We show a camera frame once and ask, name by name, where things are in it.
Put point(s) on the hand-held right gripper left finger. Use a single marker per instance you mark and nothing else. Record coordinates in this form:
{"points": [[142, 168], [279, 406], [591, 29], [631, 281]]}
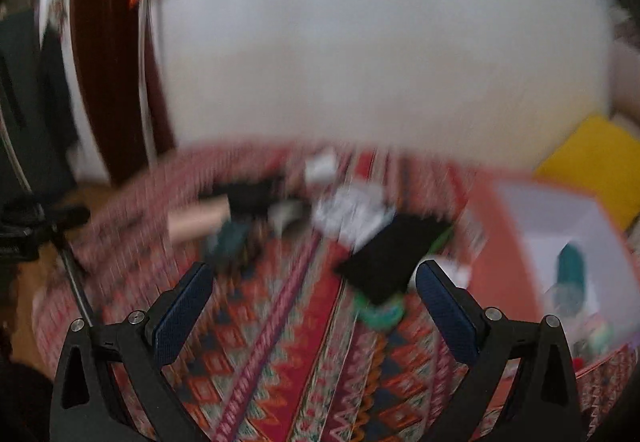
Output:
{"points": [[182, 317]]}

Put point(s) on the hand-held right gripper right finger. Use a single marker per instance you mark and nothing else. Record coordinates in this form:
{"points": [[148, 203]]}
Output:
{"points": [[445, 317]]}

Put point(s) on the white pill bottle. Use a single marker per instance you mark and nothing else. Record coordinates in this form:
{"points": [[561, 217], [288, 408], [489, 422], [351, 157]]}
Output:
{"points": [[457, 274]]}

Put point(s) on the green tape roll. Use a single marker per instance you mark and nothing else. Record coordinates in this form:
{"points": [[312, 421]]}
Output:
{"points": [[382, 314]]}

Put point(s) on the black cloth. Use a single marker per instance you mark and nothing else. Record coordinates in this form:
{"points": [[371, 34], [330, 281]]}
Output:
{"points": [[390, 257]]}

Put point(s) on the dark green small box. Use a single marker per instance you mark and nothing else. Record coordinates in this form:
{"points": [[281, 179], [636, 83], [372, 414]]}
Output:
{"points": [[229, 239]]}

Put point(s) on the salmon pink cardboard box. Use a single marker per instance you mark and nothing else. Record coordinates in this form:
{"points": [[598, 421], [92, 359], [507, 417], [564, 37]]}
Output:
{"points": [[505, 247]]}

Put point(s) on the beige pink small box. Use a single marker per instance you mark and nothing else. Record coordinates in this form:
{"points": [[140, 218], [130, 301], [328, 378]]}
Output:
{"points": [[197, 221]]}

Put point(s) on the clear plastic case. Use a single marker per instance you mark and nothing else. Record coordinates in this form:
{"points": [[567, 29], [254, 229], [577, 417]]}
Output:
{"points": [[565, 301]]}

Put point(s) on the black glove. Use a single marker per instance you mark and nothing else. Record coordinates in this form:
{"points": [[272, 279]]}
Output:
{"points": [[240, 197]]}

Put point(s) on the teal glasses case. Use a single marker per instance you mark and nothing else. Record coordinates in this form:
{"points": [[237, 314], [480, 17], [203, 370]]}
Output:
{"points": [[571, 267]]}

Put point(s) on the silver blister pack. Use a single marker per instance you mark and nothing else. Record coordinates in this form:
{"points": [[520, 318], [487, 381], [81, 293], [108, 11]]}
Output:
{"points": [[350, 217]]}

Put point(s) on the small red item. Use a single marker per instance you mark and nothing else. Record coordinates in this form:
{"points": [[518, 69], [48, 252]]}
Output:
{"points": [[578, 362]]}

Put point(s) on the grey paper cup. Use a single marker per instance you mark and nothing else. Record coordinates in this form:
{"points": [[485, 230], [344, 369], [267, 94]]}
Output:
{"points": [[286, 216]]}

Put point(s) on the white light bulb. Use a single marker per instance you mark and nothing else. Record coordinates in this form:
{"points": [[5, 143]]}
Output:
{"points": [[321, 166]]}

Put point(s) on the red patterned blanket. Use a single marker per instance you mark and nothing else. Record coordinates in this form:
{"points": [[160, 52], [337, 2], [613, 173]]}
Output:
{"points": [[300, 372]]}

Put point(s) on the black tripod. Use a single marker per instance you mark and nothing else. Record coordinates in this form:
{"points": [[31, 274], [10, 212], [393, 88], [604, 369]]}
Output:
{"points": [[45, 222]]}

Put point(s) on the yellow pillow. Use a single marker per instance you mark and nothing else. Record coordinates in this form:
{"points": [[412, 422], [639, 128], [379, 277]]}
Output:
{"points": [[595, 162]]}

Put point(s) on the white pipe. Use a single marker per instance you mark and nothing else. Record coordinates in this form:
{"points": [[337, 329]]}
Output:
{"points": [[146, 72]]}

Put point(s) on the dark wooden door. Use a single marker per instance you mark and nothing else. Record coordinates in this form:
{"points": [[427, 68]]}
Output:
{"points": [[120, 72]]}

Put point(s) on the beige upholstered sofa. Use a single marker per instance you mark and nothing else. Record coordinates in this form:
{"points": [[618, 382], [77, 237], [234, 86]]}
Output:
{"points": [[625, 72]]}

